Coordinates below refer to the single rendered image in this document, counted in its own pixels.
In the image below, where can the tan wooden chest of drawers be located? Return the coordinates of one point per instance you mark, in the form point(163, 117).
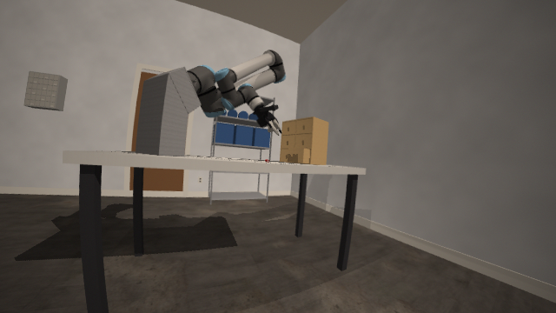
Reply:
point(319, 143)

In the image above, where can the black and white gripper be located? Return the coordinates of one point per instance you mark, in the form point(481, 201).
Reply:
point(264, 119)

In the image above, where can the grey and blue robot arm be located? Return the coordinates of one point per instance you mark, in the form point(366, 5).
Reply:
point(214, 101)

